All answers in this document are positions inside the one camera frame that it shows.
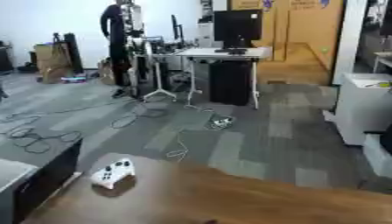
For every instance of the white stand base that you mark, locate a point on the white stand base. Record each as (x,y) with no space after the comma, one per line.
(159,87)

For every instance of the humanoid robot on stand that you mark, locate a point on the humanoid robot on stand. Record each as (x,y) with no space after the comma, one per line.
(125,43)

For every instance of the black box with white inside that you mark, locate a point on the black box with white inside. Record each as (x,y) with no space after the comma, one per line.
(35,180)

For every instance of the white desk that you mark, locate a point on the white desk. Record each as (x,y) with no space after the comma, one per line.
(219,54)

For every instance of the white game controller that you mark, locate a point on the white game controller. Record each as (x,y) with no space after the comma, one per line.
(112,173)

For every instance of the black computer monitor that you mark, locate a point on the black computer monitor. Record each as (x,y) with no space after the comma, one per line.
(237,24)

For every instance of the white low shelf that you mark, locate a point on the white low shelf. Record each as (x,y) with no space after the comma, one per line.
(378,154)

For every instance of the thin black monitor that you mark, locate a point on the thin black monitor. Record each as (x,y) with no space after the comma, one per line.
(176,27)

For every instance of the white cabinet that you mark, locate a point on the white cabinet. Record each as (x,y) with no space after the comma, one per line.
(360,110)

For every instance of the white power strip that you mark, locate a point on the white power strip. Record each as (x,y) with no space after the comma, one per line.
(221,121)

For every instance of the brown cardboard box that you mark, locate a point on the brown cardboard box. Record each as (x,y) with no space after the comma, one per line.
(53,62)

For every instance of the black computer tower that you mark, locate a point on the black computer tower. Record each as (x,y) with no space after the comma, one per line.
(229,81)

